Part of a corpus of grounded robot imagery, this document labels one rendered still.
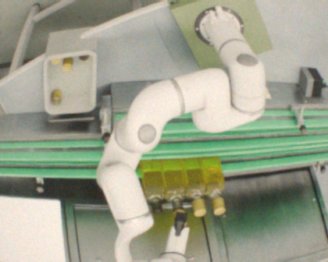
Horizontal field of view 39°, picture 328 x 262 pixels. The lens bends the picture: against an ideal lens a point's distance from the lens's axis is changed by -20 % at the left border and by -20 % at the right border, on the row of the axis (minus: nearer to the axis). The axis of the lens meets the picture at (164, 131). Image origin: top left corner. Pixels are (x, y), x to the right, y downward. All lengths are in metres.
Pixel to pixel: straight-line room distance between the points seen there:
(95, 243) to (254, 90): 0.67
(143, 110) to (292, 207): 0.81
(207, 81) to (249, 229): 0.63
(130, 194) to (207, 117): 0.25
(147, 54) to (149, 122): 0.51
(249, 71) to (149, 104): 0.25
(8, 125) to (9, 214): 0.32
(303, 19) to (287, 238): 0.77
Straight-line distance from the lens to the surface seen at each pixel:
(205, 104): 1.23
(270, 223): 1.72
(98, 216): 1.64
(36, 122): 1.70
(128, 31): 1.57
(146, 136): 1.15
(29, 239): 1.58
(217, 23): 1.45
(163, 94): 1.18
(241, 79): 1.26
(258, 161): 1.73
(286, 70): 1.77
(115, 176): 1.17
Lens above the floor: 2.11
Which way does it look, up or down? 48 degrees down
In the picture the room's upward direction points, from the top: 169 degrees clockwise
